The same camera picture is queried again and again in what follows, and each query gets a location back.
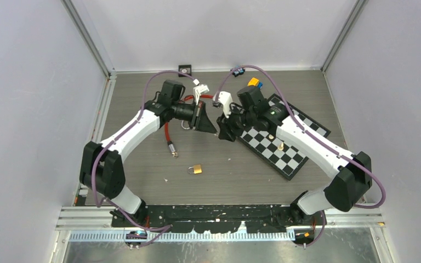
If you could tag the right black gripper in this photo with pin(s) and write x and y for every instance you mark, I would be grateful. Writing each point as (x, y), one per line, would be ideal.
(226, 126)

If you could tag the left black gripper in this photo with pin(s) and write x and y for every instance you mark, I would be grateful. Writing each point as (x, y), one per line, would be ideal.
(200, 121)

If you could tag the red cable lock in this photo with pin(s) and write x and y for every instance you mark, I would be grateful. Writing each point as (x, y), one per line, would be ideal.
(170, 144)

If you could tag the small brass padlock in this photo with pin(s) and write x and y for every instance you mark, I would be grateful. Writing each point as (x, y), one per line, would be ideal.
(195, 169)

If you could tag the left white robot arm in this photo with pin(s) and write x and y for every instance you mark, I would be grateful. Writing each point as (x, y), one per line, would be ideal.
(102, 163)

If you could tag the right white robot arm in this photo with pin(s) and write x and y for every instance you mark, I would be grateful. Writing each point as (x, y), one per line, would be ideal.
(349, 173)

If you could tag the large brass padlock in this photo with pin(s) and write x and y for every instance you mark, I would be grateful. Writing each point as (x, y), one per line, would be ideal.
(184, 125)

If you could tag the black square box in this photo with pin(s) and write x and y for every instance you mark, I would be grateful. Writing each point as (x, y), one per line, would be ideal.
(186, 69)

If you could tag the yellow blue toy car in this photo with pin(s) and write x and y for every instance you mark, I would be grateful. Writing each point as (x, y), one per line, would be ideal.
(255, 82)

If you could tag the small blue toy car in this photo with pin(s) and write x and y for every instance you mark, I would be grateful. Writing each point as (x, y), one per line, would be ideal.
(238, 71)

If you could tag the black white chessboard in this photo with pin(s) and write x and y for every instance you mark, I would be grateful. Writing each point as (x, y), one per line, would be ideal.
(283, 157)

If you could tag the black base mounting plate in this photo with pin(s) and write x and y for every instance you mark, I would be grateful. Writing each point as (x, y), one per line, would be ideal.
(256, 218)

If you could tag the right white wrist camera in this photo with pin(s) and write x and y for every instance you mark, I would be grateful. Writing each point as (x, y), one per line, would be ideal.
(223, 100)

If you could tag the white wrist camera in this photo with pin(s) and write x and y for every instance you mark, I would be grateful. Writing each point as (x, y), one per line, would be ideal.
(223, 100)
(198, 91)

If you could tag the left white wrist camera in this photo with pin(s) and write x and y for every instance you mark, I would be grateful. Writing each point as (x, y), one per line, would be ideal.
(198, 91)

